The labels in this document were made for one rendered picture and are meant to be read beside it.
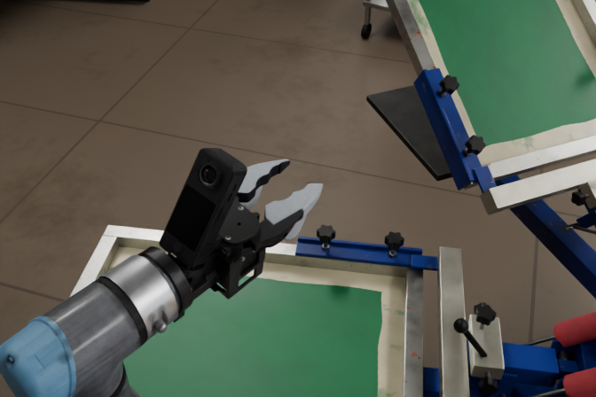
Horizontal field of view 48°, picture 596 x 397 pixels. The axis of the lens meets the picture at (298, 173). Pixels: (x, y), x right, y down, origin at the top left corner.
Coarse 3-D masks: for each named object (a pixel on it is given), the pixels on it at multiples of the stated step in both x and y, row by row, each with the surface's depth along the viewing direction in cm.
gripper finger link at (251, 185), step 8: (280, 160) 76; (288, 160) 77; (248, 168) 74; (256, 168) 75; (264, 168) 75; (272, 168) 75; (280, 168) 76; (248, 176) 73; (256, 176) 74; (264, 176) 74; (248, 184) 73; (256, 184) 74; (240, 192) 72; (248, 192) 72; (256, 192) 77; (240, 200) 72; (248, 200) 73; (256, 200) 78; (248, 208) 78
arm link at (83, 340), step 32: (96, 288) 60; (32, 320) 58; (64, 320) 57; (96, 320) 58; (128, 320) 59; (0, 352) 56; (32, 352) 55; (64, 352) 56; (96, 352) 57; (128, 352) 60; (32, 384) 54; (64, 384) 55; (96, 384) 58
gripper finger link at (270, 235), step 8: (288, 216) 70; (296, 216) 70; (264, 224) 69; (280, 224) 69; (288, 224) 69; (264, 232) 68; (272, 232) 68; (280, 232) 68; (288, 232) 69; (256, 240) 67; (264, 240) 67; (272, 240) 68; (280, 240) 69; (256, 248) 67
